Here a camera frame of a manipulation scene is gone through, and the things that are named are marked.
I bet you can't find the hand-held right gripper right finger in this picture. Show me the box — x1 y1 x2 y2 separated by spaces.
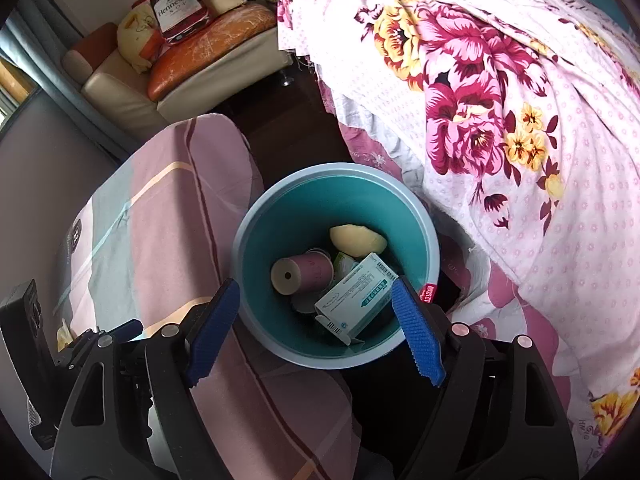
391 275 581 480

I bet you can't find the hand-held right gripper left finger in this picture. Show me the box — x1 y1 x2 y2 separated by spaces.
50 277 242 480

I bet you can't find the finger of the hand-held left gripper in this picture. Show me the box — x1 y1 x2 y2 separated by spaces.
54 319 146 368

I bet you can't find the white teal medicine box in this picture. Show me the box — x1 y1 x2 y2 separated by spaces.
314 252 400 346

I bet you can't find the teal plastic trash bin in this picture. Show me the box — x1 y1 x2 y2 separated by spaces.
231 162 442 370

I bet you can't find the white green wrapper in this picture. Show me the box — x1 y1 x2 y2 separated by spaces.
332 251 361 283

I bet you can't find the pink paper cup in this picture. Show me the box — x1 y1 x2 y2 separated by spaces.
271 249 335 297

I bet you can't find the pale yellow fruit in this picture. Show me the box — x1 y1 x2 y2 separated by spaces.
329 225 388 260

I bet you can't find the pink striped cloth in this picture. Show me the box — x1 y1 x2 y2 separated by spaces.
52 115 361 480

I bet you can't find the pink embroidered bed skirt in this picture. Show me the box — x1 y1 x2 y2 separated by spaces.
317 62 426 188

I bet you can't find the cream leather sofa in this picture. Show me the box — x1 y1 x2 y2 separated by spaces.
61 0 293 138

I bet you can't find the orange seat cushion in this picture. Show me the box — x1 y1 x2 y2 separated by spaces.
146 2 278 102

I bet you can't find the yellow pillow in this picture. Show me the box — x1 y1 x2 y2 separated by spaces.
116 4 163 75

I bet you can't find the pink floral bed sheet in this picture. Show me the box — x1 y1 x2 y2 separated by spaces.
276 0 640 466

